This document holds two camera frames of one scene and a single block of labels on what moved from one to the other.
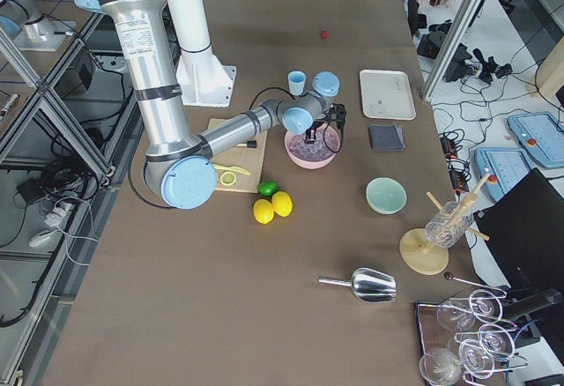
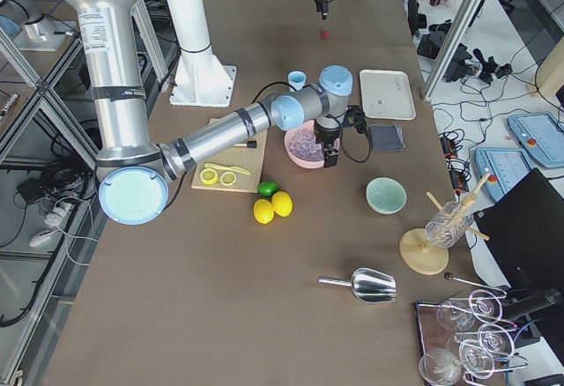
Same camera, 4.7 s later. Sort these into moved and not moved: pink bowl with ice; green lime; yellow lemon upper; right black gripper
Moved: right black gripper
Not moved: green lime; yellow lemon upper; pink bowl with ice
